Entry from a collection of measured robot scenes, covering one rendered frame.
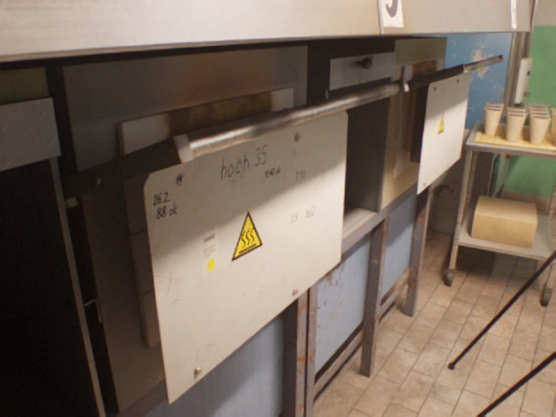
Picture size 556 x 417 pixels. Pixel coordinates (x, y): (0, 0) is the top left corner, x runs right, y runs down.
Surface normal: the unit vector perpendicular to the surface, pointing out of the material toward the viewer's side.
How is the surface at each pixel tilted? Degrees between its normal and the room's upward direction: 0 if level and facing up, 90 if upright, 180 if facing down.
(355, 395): 0
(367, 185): 90
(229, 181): 90
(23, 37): 80
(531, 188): 90
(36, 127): 90
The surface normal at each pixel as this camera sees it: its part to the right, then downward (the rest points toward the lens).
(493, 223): -0.44, 0.33
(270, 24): 0.81, 0.04
